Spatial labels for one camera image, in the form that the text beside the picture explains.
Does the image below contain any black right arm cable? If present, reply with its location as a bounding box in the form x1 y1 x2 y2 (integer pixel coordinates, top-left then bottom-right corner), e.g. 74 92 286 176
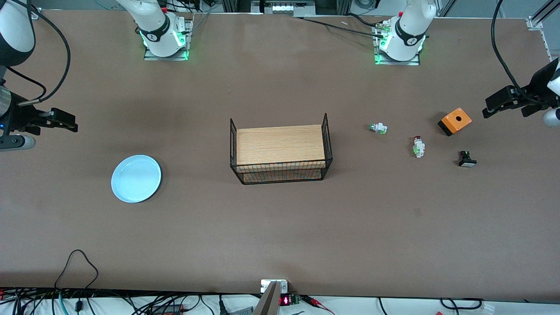
4 0 72 108

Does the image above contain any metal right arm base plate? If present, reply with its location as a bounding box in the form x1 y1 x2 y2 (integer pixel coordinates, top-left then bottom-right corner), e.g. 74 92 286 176
143 17 193 61

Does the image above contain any red clip lead cable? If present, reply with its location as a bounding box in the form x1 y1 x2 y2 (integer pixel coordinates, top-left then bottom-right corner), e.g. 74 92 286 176
301 295 336 315

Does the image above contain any black coiled cable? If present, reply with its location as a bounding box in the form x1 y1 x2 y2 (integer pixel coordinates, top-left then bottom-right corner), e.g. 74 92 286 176
439 297 484 310

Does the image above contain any aluminium frame extrusion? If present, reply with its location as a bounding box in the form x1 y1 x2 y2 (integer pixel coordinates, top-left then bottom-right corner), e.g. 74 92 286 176
531 0 560 25

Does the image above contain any thin black looped cable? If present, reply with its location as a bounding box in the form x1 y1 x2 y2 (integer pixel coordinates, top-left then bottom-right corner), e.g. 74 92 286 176
54 249 99 290

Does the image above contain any control box with white lights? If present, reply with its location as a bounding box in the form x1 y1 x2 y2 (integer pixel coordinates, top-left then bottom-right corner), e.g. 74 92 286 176
251 0 316 17

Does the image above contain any grey metal camera bar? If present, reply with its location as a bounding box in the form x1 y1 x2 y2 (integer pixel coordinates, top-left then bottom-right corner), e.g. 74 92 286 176
252 281 281 315

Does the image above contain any white metal camera bracket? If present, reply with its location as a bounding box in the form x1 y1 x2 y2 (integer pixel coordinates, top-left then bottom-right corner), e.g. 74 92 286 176
260 279 289 294

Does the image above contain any orange button enclosure box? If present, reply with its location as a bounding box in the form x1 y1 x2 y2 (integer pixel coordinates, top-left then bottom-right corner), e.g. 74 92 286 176
438 107 473 137

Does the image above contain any light blue round plate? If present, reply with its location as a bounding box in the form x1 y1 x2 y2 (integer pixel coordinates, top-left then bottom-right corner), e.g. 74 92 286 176
111 154 162 203

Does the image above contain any black power adapter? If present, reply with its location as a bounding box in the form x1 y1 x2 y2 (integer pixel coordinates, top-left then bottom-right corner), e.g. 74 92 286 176
150 304 185 315

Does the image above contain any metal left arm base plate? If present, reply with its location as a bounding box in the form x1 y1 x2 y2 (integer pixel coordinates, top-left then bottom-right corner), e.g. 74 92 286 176
373 22 421 67

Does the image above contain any black wire rack wooden shelf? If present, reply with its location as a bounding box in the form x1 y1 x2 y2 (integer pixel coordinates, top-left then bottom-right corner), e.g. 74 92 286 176
229 112 333 186

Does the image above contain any long black table cable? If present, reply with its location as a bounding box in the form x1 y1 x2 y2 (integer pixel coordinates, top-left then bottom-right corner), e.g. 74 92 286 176
301 16 386 38

